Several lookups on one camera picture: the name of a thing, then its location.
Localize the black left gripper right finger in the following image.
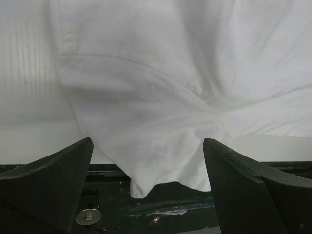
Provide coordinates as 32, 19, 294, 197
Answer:
203, 139, 312, 234

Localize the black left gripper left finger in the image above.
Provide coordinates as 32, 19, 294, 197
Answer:
0, 137, 94, 234

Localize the white t shirt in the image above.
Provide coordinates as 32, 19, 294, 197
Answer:
49, 0, 312, 198

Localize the silver bolt with washer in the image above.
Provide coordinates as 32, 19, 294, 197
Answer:
75, 208, 102, 226

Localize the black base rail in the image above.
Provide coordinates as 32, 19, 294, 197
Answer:
0, 160, 312, 234

